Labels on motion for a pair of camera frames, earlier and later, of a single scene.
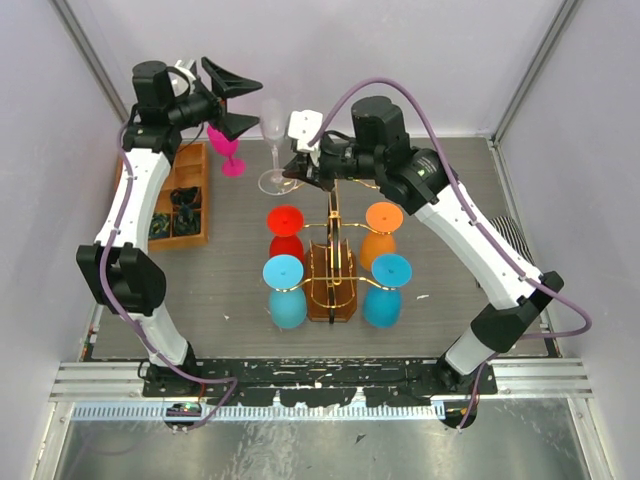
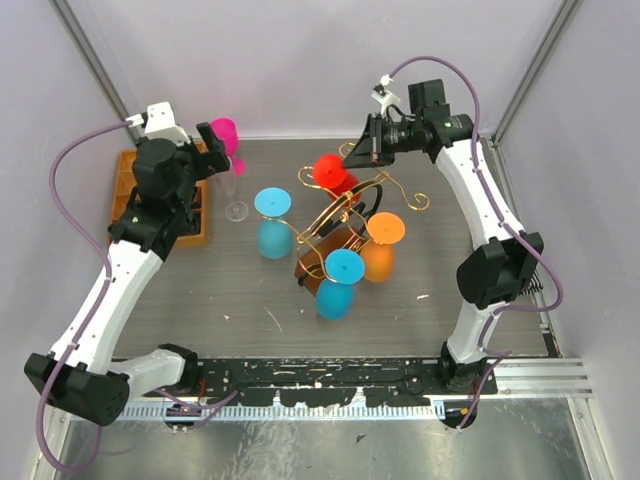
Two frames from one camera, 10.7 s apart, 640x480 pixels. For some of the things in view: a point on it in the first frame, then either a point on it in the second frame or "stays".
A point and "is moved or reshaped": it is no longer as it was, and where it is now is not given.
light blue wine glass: (287, 303) to (274, 232)
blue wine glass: (383, 302) to (335, 295)
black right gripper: (301, 167) to (368, 150)
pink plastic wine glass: (233, 167) stays
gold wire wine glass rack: (331, 269) to (338, 230)
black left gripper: (233, 124) to (216, 147)
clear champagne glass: (273, 118) to (235, 210)
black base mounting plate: (298, 383) stays
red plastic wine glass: (284, 223) is moved or reshaped
